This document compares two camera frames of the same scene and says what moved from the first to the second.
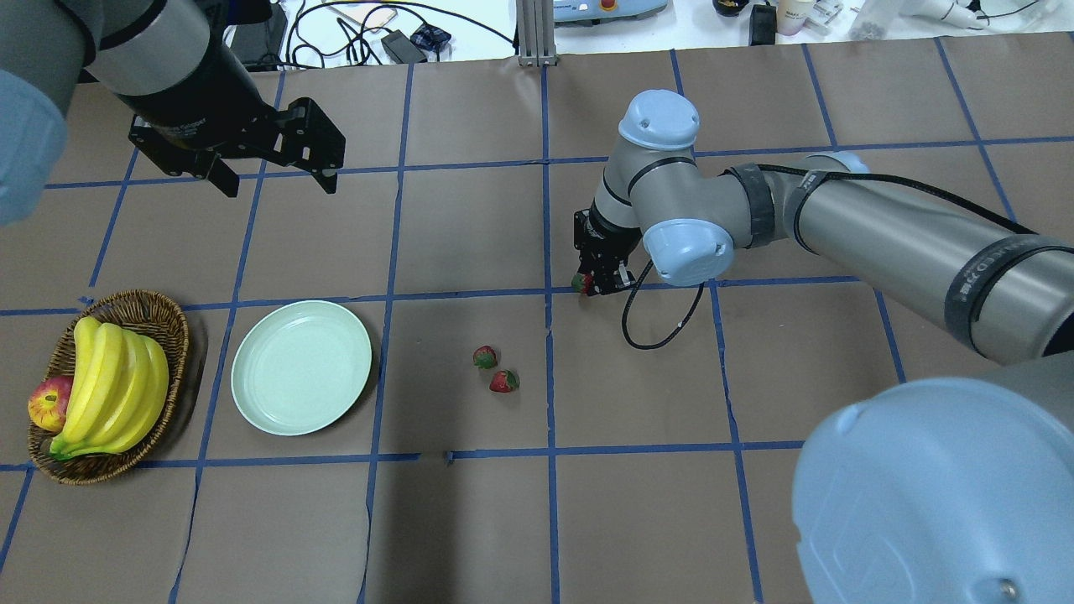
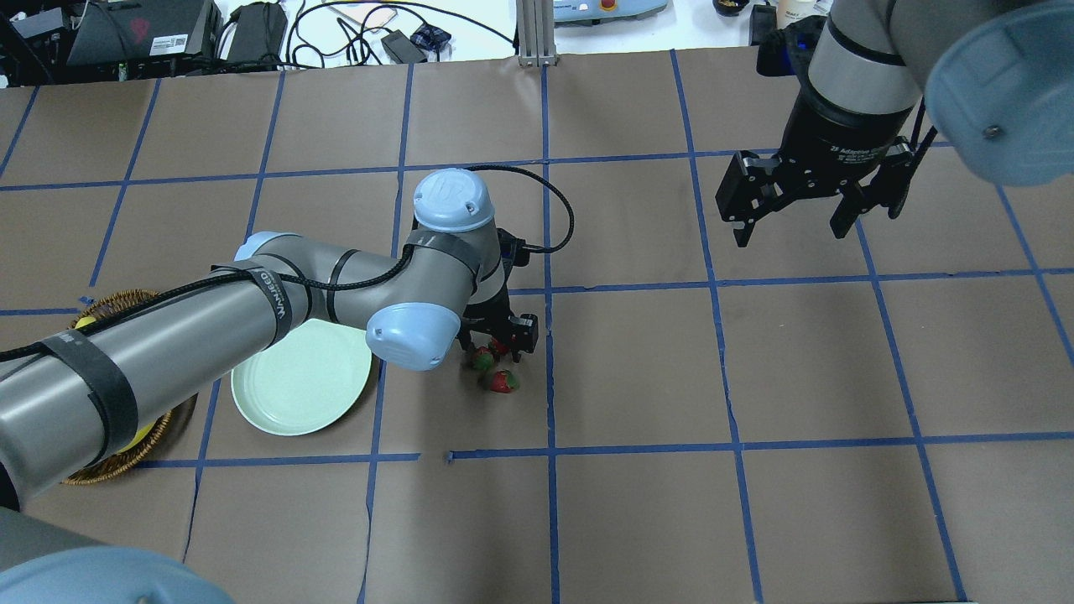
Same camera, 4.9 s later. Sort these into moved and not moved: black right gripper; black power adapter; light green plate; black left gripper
Moved: black right gripper; black left gripper
Not moved: black power adapter; light green plate
